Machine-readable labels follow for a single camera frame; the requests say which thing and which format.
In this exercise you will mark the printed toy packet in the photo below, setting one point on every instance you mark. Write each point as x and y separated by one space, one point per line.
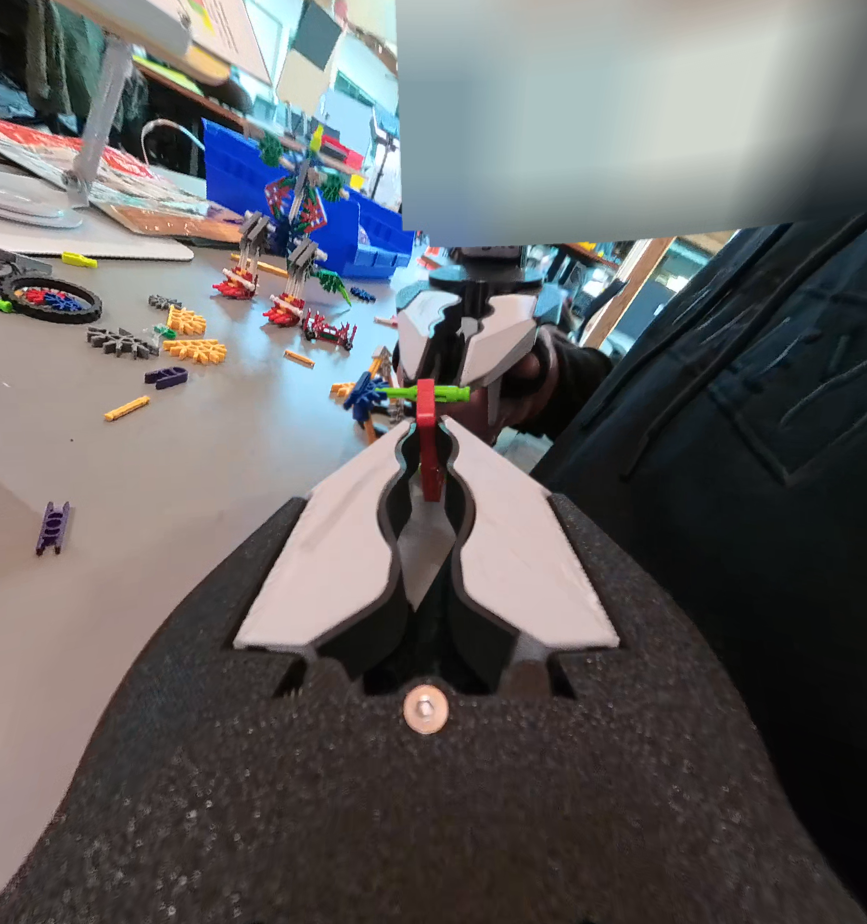
30 145

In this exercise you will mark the short yellow-green rod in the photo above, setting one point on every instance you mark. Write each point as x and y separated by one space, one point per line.
80 260

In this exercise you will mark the grey flat pieces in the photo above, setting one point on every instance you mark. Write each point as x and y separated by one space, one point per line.
1 267

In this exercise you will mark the tire with colourful hub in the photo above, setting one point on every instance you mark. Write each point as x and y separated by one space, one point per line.
54 301

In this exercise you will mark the small purple piece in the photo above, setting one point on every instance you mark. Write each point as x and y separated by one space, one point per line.
167 377

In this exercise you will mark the short orange rod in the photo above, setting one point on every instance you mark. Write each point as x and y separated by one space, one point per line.
299 358

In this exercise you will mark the red connector pair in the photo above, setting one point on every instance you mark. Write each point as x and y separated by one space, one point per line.
428 448

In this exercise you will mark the short yellow rod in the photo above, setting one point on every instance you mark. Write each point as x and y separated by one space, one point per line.
126 409

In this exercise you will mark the orange rod blue connector frame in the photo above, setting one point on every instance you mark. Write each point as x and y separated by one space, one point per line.
369 393

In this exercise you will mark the red yellow connector cluster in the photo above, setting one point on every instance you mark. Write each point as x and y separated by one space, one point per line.
282 308
236 282

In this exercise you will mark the blue plastic bin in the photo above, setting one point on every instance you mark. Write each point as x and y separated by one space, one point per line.
239 166

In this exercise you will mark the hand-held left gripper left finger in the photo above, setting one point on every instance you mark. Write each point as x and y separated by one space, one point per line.
325 563

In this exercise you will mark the multicolour toy model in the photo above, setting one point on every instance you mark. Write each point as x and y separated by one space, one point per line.
297 217

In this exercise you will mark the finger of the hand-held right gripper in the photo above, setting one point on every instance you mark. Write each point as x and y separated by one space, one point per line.
419 335
503 335

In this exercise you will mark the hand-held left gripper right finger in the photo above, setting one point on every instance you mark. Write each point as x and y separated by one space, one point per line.
528 563

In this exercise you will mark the purple ladder connector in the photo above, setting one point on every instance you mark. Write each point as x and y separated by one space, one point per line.
54 527

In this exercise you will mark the blue snowflake connector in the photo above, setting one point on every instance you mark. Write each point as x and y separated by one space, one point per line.
362 293

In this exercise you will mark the orange snowflake connector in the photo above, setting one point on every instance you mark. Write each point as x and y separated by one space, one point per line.
185 321
196 351

